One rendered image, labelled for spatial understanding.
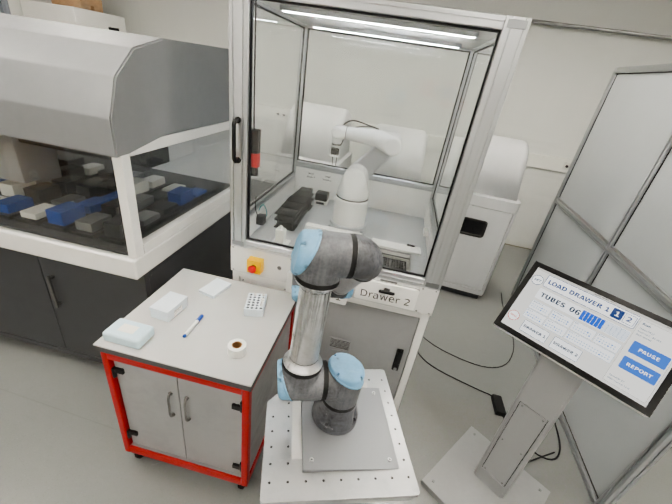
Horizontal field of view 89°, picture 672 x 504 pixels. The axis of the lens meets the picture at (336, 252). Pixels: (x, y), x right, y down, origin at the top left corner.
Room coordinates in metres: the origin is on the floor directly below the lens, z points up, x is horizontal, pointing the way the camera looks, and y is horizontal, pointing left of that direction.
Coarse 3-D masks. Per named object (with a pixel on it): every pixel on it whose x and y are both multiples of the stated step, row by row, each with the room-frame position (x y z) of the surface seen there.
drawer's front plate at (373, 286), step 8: (376, 280) 1.36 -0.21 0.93; (360, 288) 1.36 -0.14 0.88; (368, 288) 1.35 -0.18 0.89; (376, 288) 1.35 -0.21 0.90; (392, 288) 1.34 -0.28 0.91; (400, 288) 1.33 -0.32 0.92; (408, 288) 1.34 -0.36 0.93; (360, 296) 1.36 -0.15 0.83; (368, 296) 1.35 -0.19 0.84; (376, 296) 1.35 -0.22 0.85; (392, 296) 1.34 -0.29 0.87; (400, 296) 1.33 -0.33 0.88; (408, 296) 1.33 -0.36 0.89; (416, 296) 1.32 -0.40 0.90; (392, 304) 1.34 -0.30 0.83; (400, 304) 1.33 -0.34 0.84; (408, 304) 1.33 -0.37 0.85
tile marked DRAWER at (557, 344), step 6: (552, 342) 1.01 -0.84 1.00; (558, 342) 1.00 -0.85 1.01; (564, 342) 1.00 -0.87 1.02; (552, 348) 0.99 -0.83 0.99; (558, 348) 0.99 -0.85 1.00; (564, 348) 0.98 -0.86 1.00; (570, 348) 0.98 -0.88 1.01; (576, 348) 0.97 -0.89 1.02; (564, 354) 0.97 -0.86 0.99; (570, 354) 0.96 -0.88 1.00; (576, 354) 0.96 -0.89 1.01; (576, 360) 0.94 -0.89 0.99
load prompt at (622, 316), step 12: (552, 276) 1.20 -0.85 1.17; (552, 288) 1.16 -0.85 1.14; (564, 288) 1.15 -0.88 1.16; (576, 288) 1.13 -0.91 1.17; (576, 300) 1.10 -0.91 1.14; (588, 300) 1.09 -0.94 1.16; (600, 300) 1.08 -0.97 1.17; (600, 312) 1.04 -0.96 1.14; (612, 312) 1.03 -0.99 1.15; (624, 312) 1.02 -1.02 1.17; (624, 324) 0.99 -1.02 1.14
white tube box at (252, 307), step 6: (252, 294) 1.29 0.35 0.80; (258, 294) 1.29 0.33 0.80; (246, 300) 1.23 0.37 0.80; (252, 300) 1.24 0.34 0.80; (258, 300) 1.26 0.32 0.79; (264, 300) 1.25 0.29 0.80; (246, 306) 1.19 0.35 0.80; (252, 306) 1.20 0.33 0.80; (258, 306) 1.20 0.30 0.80; (264, 306) 1.22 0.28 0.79; (246, 312) 1.17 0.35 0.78; (252, 312) 1.18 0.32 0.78; (258, 312) 1.18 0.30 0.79
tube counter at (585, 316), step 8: (568, 312) 1.07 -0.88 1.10; (576, 312) 1.07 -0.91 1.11; (584, 312) 1.06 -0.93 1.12; (584, 320) 1.04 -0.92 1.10; (592, 320) 1.03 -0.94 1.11; (600, 320) 1.02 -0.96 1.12; (600, 328) 1.00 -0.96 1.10; (608, 328) 0.99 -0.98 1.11; (616, 328) 0.99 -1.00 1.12; (616, 336) 0.97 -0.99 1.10; (624, 336) 0.96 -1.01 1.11
